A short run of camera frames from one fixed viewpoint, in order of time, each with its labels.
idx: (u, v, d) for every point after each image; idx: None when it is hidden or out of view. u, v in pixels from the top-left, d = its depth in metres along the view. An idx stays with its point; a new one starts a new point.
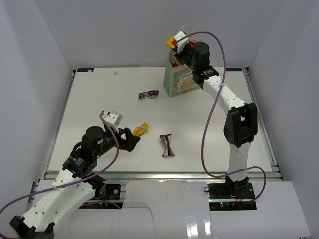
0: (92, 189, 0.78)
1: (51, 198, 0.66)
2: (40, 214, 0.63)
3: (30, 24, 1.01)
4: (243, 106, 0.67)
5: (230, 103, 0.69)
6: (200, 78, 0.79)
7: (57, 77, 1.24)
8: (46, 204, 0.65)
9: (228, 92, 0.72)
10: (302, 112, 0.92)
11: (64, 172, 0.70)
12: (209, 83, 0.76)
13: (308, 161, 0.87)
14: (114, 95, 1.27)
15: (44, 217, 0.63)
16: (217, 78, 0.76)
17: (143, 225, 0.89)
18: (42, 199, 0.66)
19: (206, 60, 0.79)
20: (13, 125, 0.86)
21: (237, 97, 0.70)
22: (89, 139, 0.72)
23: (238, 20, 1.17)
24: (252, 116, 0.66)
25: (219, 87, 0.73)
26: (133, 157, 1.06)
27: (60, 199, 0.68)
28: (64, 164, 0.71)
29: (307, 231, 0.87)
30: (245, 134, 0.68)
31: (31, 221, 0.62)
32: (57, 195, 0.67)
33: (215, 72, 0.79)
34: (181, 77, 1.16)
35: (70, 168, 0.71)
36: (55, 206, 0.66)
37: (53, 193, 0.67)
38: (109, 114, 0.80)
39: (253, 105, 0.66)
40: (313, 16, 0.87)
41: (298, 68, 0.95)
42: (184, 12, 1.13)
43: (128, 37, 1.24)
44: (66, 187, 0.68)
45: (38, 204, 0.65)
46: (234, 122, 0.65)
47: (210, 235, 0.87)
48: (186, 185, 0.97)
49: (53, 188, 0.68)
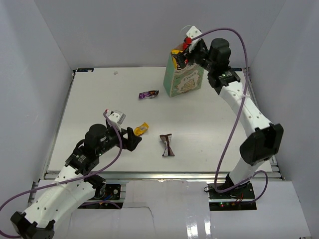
0: (92, 189, 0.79)
1: (53, 194, 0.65)
2: (42, 209, 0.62)
3: (30, 23, 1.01)
4: (267, 127, 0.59)
5: (252, 121, 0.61)
6: (218, 81, 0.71)
7: (57, 77, 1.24)
8: (48, 199, 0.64)
9: (252, 108, 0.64)
10: (302, 112, 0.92)
11: (67, 168, 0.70)
12: (230, 90, 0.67)
13: (308, 161, 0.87)
14: (114, 95, 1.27)
15: (46, 213, 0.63)
16: (239, 87, 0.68)
17: (143, 225, 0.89)
18: (43, 195, 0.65)
19: (225, 60, 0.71)
20: (12, 125, 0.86)
21: (260, 114, 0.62)
22: (92, 136, 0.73)
23: (238, 20, 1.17)
24: (276, 139, 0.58)
25: (241, 98, 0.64)
26: (133, 156, 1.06)
27: (63, 195, 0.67)
28: (67, 161, 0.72)
29: (307, 231, 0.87)
30: (264, 155, 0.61)
31: (33, 216, 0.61)
32: (60, 191, 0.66)
33: (234, 76, 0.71)
34: (182, 79, 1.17)
35: (72, 164, 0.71)
36: (57, 203, 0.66)
37: (55, 188, 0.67)
38: (113, 112, 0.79)
39: (280, 127, 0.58)
40: (313, 16, 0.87)
41: (299, 68, 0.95)
42: (184, 12, 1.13)
43: (128, 37, 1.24)
44: (69, 183, 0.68)
45: (39, 200, 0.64)
46: (255, 145, 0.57)
47: (210, 235, 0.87)
48: (186, 185, 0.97)
49: (56, 183, 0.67)
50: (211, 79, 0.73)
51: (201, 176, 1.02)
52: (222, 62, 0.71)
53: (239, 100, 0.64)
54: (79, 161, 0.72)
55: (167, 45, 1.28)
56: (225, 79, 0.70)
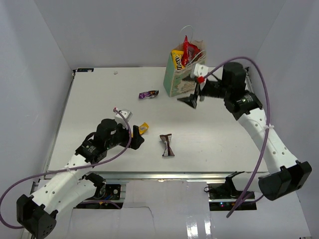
0: (93, 188, 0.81)
1: (63, 179, 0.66)
2: (50, 193, 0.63)
3: (30, 23, 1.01)
4: (295, 165, 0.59)
5: (278, 158, 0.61)
6: (238, 107, 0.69)
7: (57, 77, 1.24)
8: (57, 184, 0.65)
9: (275, 142, 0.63)
10: (302, 112, 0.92)
11: (77, 156, 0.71)
12: (251, 120, 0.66)
13: (308, 161, 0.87)
14: (114, 95, 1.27)
15: (54, 197, 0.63)
16: (260, 115, 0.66)
17: (143, 225, 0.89)
18: (53, 180, 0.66)
19: (241, 82, 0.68)
20: (12, 125, 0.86)
21: (286, 150, 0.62)
22: (103, 128, 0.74)
23: (238, 20, 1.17)
24: (304, 178, 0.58)
25: (265, 130, 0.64)
26: (133, 157, 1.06)
27: (71, 182, 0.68)
28: (77, 149, 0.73)
29: (307, 231, 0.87)
30: (288, 192, 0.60)
31: (40, 199, 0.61)
32: (69, 177, 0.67)
33: (254, 100, 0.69)
34: (182, 80, 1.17)
35: (82, 153, 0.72)
36: (65, 189, 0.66)
37: (65, 174, 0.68)
38: (121, 111, 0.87)
39: (309, 168, 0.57)
40: (313, 16, 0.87)
41: (299, 69, 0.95)
42: (184, 12, 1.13)
43: (128, 37, 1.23)
44: (78, 171, 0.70)
45: (48, 184, 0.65)
46: (282, 185, 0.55)
47: (210, 235, 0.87)
48: (186, 185, 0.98)
49: (66, 170, 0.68)
50: (230, 105, 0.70)
51: (201, 176, 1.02)
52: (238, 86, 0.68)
53: (262, 132, 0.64)
54: (89, 151, 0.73)
55: (167, 45, 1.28)
56: (245, 104, 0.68)
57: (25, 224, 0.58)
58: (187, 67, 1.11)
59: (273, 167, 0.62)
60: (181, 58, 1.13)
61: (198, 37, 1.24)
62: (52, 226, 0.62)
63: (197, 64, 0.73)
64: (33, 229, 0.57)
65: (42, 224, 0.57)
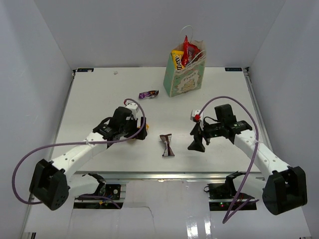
0: (96, 183, 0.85)
1: (81, 151, 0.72)
2: (70, 161, 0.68)
3: (31, 24, 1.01)
4: (286, 170, 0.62)
5: (269, 164, 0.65)
6: (232, 131, 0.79)
7: (57, 77, 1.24)
8: (76, 154, 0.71)
9: (266, 153, 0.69)
10: (302, 113, 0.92)
11: (95, 133, 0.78)
12: (242, 138, 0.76)
13: (308, 161, 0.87)
14: (114, 95, 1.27)
15: (72, 165, 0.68)
16: (250, 134, 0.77)
17: (143, 225, 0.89)
18: (72, 150, 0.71)
19: (230, 114, 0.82)
20: (12, 125, 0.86)
21: (276, 158, 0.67)
22: (120, 112, 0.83)
23: (238, 20, 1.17)
24: (299, 183, 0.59)
25: (254, 143, 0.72)
26: (133, 157, 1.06)
27: (87, 156, 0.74)
28: (95, 128, 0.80)
29: (307, 231, 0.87)
30: (292, 205, 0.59)
31: (60, 164, 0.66)
32: (87, 149, 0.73)
33: (246, 126, 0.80)
34: (182, 80, 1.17)
35: (100, 132, 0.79)
36: (79, 162, 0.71)
37: (83, 147, 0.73)
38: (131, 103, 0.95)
39: (301, 172, 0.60)
40: (313, 17, 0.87)
41: (298, 68, 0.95)
42: (184, 12, 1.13)
43: (128, 38, 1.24)
44: (96, 146, 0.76)
45: (68, 153, 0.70)
46: (276, 188, 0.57)
47: (210, 235, 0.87)
48: (186, 185, 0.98)
49: (84, 142, 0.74)
50: (225, 132, 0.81)
51: (209, 176, 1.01)
52: (229, 117, 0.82)
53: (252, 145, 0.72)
54: (106, 131, 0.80)
55: (167, 45, 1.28)
56: (238, 128, 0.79)
57: (39, 191, 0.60)
58: (187, 67, 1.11)
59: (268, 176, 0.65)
60: (181, 58, 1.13)
61: (198, 37, 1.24)
62: (62, 199, 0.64)
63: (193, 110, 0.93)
64: (48, 195, 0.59)
65: (59, 189, 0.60)
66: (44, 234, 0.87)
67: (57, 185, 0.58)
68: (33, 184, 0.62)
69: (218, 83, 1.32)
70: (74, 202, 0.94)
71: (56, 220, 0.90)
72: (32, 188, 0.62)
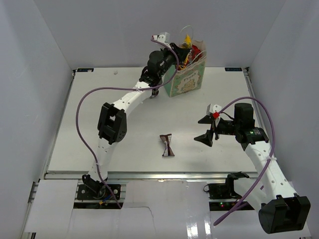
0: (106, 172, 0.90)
1: (133, 95, 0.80)
2: (126, 104, 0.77)
3: (30, 23, 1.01)
4: (291, 196, 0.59)
5: (275, 187, 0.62)
6: (245, 138, 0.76)
7: (58, 77, 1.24)
8: (130, 98, 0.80)
9: (276, 173, 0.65)
10: (301, 113, 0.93)
11: (141, 83, 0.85)
12: (254, 149, 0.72)
13: (308, 161, 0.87)
14: (114, 95, 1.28)
15: (128, 107, 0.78)
16: (264, 147, 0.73)
17: (143, 225, 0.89)
18: (126, 95, 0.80)
19: (249, 118, 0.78)
20: (13, 125, 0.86)
21: (285, 181, 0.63)
22: (153, 62, 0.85)
23: (238, 20, 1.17)
24: (301, 212, 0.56)
25: (266, 159, 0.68)
26: (134, 156, 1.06)
27: (136, 101, 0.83)
28: (140, 79, 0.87)
29: (307, 231, 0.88)
30: (285, 226, 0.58)
31: (120, 106, 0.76)
32: (138, 94, 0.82)
33: (263, 136, 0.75)
34: (183, 80, 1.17)
35: (145, 81, 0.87)
36: (132, 106, 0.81)
37: (135, 92, 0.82)
38: (159, 36, 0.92)
39: (308, 205, 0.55)
40: (313, 17, 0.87)
41: (298, 69, 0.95)
42: (184, 12, 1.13)
43: (128, 37, 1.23)
44: (144, 92, 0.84)
45: (123, 97, 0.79)
46: (275, 213, 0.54)
47: (210, 235, 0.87)
48: (186, 185, 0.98)
49: (135, 89, 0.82)
50: (239, 135, 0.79)
51: (212, 176, 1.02)
52: (247, 121, 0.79)
53: (263, 161, 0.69)
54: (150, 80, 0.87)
55: None
56: (252, 135, 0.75)
57: (106, 128, 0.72)
58: (188, 68, 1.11)
59: (270, 195, 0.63)
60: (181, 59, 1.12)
61: (198, 37, 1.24)
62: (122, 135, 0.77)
63: (212, 104, 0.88)
64: (115, 130, 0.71)
65: (122, 124, 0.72)
66: (44, 234, 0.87)
67: (120, 122, 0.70)
68: (101, 122, 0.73)
69: (218, 83, 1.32)
70: (74, 202, 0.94)
71: (56, 220, 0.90)
72: (100, 125, 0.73)
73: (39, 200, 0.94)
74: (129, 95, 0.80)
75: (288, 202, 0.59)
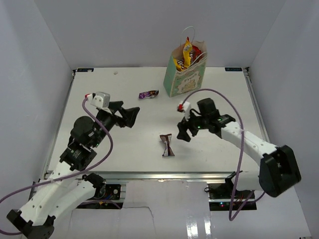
0: (92, 188, 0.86)
1: (48, 192, 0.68)
2: (37, 208, 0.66)
3: (30, 24, 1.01)
4: (276, 151, 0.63)
5: (258, 149, 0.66)
6: (218, 126, 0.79)
7: (58, 78, 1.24)
8: (44, 198, 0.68)
9: (254, 138, 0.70)
10: (301, 113, 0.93)
11: (62, 163, 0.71)
12: (228, 129, 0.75)
13: (308, 160, 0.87)
14: (113, 95, 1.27)
15: (42, 211, 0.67)
16: (235, 125, 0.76)
17: (143, 225, 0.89)
18: (39, 192, 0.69)
19: (213, 108, 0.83)
20: (13, 125, 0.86)
21: (264, 141, 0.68)
22: (78, 134, 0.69)
23: (238, 20, 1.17)
24: (290, 160, 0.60)
25: (240, 133, 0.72)
26: (133, 156, 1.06)
27: (58, 192, 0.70)
28: (62, 156, 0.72)
29: (308, 231, 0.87)
30: (288, 184, 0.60)
31: (28, 215, 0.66)
32: (55, 188, 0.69)
33: (230, 119, 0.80)
34: (183, 81, 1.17)
35: (68, 160, 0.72)
36: (52, 201, 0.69)
37: (50, 186, 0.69)
38: (95, 95, 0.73)
39: (290, 149, 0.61)
40: (313, 18, 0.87)
41: (298, 69, 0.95)
42: (184, 12, 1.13)
43: (128, 38, 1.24)
44: (63, 180, 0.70)
45: (35, 198, 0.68)
46: (269, 171, 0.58)
47: (210, 235, 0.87)
48: (186, 185, 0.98)
49: (50, 181, 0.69)
50: (210, 127, 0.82)
51: (200, 176, 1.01)
52: (212, 112, 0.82)
53: (238, 134, 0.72)
54: (74, 156, 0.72)
55: (167, 45, 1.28)
56: (222, 122, 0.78)
57: None
58: (188, 69, 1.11)
59: (258, 159, 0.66)
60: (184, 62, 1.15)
61: (198, 37, 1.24)
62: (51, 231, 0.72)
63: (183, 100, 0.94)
64: None
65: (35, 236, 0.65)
66: None
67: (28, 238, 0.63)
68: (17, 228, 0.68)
69: (218, 83, 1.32)
70: None
71: None
72: None
73: None
74: (43, 192, 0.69)
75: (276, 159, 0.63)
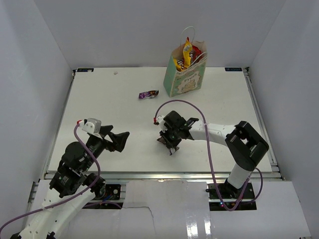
0: (91, 193, 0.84)
1: (42, 217, 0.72)
2: (34, 233, 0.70)
3: (30, 24, 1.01)
4: (237, 129, 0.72)
5: (222, 132, 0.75)
6: (185, 130, 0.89)
7: (57, 77, 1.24)
8: (39, 223, 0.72)
9: (216, 127, 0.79)
10: (301, 113, 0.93)
11: (52, 191, 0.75)
12: (194, 128, 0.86)
13: (308, 161, 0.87)
14: (113, 95, 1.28)
15: (38, 235, 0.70)
16: (199, 123, 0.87)
17: (143, 225, 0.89)
18: (35, 218, 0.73)
19: (178, 117, 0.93)
20: (13, 125, 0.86)
21: (225, 125, 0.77)
22: (69, 159, 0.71)
23: (238, 20, 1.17)
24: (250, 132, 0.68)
25: (204, 126, 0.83)
26: (133, 156, 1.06)
27: (52, 217, 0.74)
28: (52, 183, 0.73)
29: (308, 231, 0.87)
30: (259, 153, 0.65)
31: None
32: (48, 213, 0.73)
33: (193, 120, 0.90)
34: (183, 81, 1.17)
35: (57, 187, 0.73)
36: (48, 225, 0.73)
37: (44, 212, 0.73)
38: (86, 122, 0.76)
39: (246, 123, 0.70)
40: (313, 18, 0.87)
41: (298, 69, 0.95)
42: (184, 12, 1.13)
43: (128, 38, 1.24)
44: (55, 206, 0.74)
45: (31, 223, 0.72)
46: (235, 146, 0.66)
47: (210, 235, 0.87)
48: (186, 185, 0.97)
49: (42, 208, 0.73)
50: (180, 133, 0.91)
51: (200, 176, 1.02)
52: (178, 121, 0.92)
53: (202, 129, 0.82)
54: (63, 183, 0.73)
55: (167, 45, 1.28)
56: (188, 125, 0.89)
57: None
58: (188, 69, 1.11)
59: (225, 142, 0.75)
60: (183, 62, 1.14)
61: (198, 37, 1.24)
62: None
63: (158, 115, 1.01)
64: None
65: None
66: None
67: None
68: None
69: (218, 83, 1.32)
70: None
71: None
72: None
73: (38, 200, 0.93)
74: (38, 218, 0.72)
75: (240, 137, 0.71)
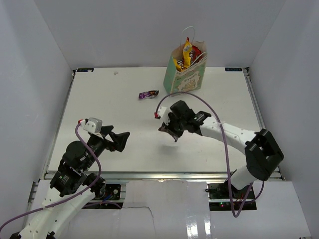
0: (91, 193, 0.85)
1: (42, 217, 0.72)
2: (34, 233, 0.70)
3: (30, 24, 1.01)
4: (256, 136, 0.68)
5: (240, 138, 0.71)
6: (196, 124, 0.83)
7: (57, 77, 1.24)
8: (39, 223, 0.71)
9: (234, 129, 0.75)
10: (301, 113, 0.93)
11: (52, 189, 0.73)
12: (207, 126, 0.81)
13: (308, 160, 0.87)
14: (113, 95, 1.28)
15: (38, 235, 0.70)
16: (212, 119, 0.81)
17: (143, 225, 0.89)
18: (35, 217, 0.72)
19: (187, 109, 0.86)
20: (13, 125, 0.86)
21: (243, 130, 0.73)
22: (70, 158, 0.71)
23: (238, 20, 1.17)
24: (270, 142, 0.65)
25: (219, 126, 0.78)
26: (133, 156, 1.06)
27: (52, 216, 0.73)
28: (52, 182, 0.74)
29: (308, 231, 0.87)
30: (274, 164, 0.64)
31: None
32: (49, 213, 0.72)
33: (206, 115, 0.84)
34: (183, 81, 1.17)
35: (57, 186, 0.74)
36: (48, 225, 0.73)
37: (44, 211, 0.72)
38: (88, 121, 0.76)
39: (268, 132, 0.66)
40: (312, 18, 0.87)
41: (298, 69, 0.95)
42: (184, 12, 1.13)
43: (128, 38, 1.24)
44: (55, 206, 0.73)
45: (31, 223, 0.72)
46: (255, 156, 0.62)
47: (210, 235, 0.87)
48: (186, 185, 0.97)
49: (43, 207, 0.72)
50: (189, 127, 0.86)
51: (200, 176, 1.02)
52: (186, 112, 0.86)
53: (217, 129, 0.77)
54: (63, 182, 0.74)
55: (167, 45, 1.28)
56: (199, 120, 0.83)
57: None
58: (188, 69, 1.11)
59: (242, 148, 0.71)
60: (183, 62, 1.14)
61: (198, 37, 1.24)
62: None
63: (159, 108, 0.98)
64: None
65: None
66: None
67: None
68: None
69: (218, 83, 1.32)
70: None
71: None
72: None
73: (39, 200, 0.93)
74: (38, 218, 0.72)
75: (258, 144, 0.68)
